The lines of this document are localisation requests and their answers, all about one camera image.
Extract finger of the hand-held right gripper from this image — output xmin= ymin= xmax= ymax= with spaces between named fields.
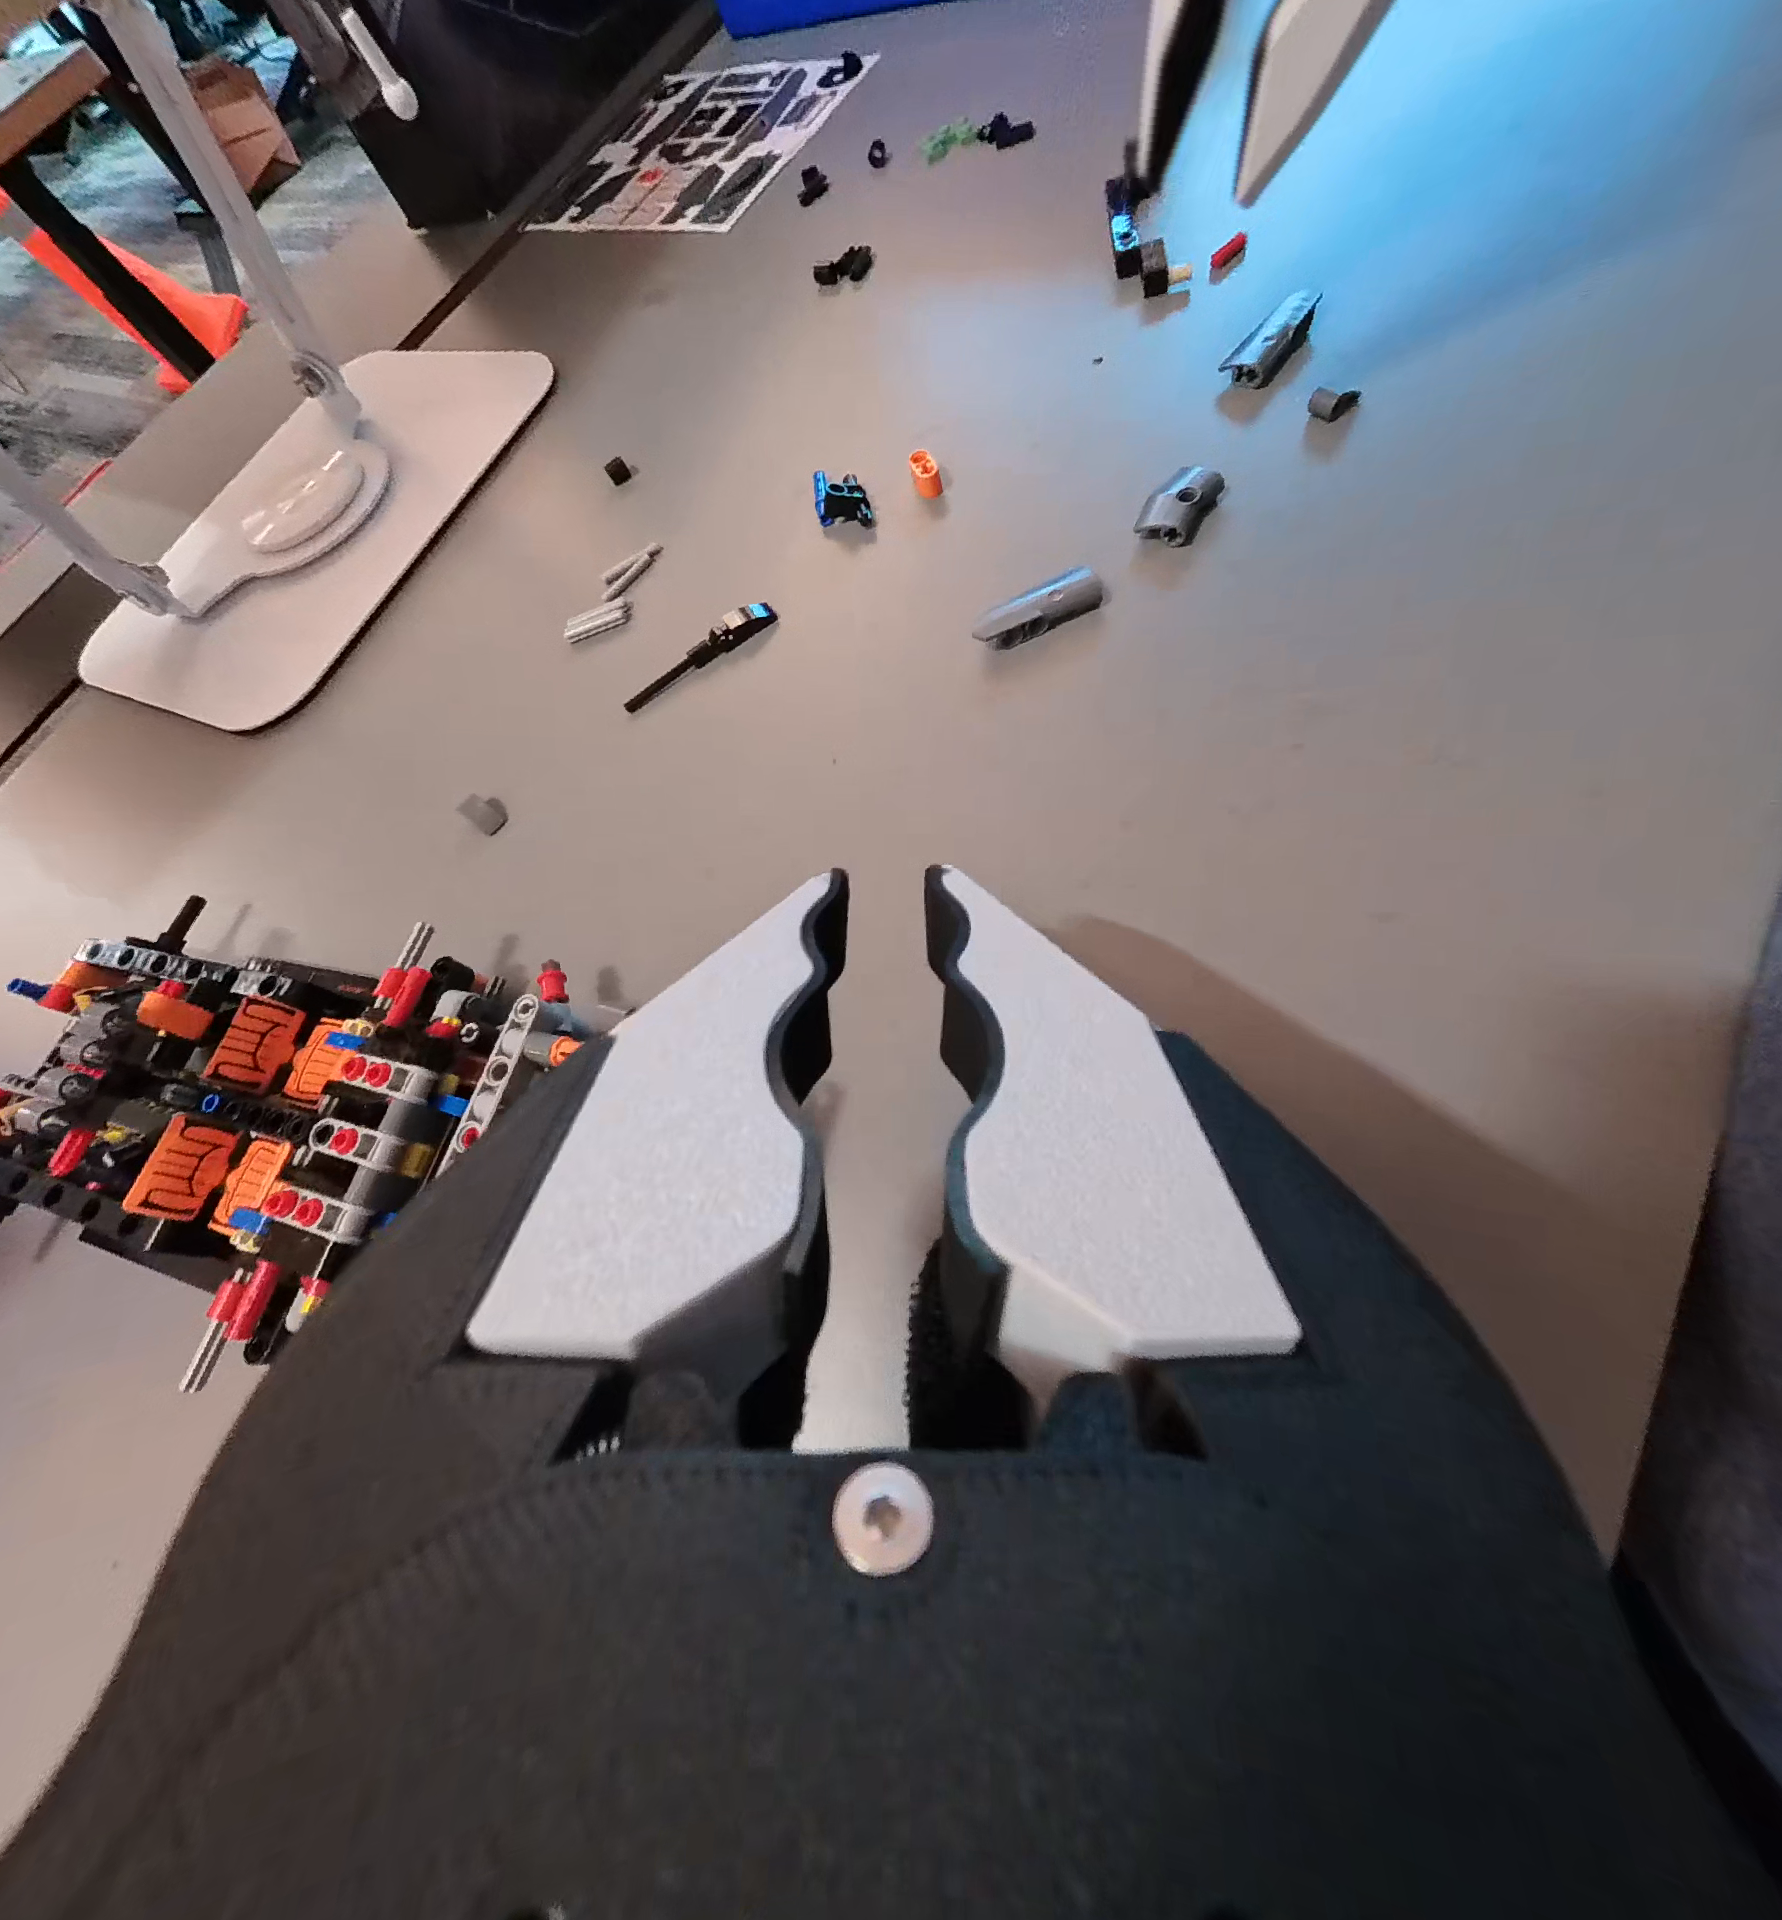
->
xmin=1234 ymin=0 xmax=1399 ymax=206
xmin=1137 ymin=0 xmax=1231 ymax=192

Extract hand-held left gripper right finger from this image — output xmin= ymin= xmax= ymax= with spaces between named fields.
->
xmin=910 ymin=865 xmax=1304 ymax=1452

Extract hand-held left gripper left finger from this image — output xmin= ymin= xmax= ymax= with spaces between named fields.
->
xmin=465 ymin=866 xmax=853 ymax=1452

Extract lego car chassis model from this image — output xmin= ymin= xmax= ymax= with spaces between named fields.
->
xmin=0 ymin=894 xmax=638 ymax=1395

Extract grey lego beam piece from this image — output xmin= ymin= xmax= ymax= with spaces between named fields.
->
xmin=974 ymin=565 xmax=1107 ymax=650

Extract black lego beam tan pins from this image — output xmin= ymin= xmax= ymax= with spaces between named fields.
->
xmin=1105 ymin=141 xmax=1196 ymax=302

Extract dark grey lego piece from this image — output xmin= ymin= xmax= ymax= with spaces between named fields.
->
xmin=1217 ymin=290 xmax=1325 ymax=391

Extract grey lego connector with hole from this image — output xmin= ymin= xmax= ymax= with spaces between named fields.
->
xmin=1131 ymin=468 xmax=1228 ymax=545

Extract lego sticker sheet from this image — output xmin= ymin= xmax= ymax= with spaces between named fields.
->
xmin=527 ymin=51 xmax=884 ymax=234

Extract black lego axle blue end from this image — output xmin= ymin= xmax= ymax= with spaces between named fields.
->
xmin=623 ymin=603 xmax=780 ymax=717

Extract blue plastic bin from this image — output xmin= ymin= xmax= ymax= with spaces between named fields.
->
xmin=718 ymin=0 xmax=894 ymax=40

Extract brown cardboard box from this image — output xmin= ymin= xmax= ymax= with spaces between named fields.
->
xmin=179 ymin=60 xmax=303 ymax=202

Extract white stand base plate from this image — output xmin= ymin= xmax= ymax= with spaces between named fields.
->
xmin=0 ymin=0 xmax=556 ymax=737

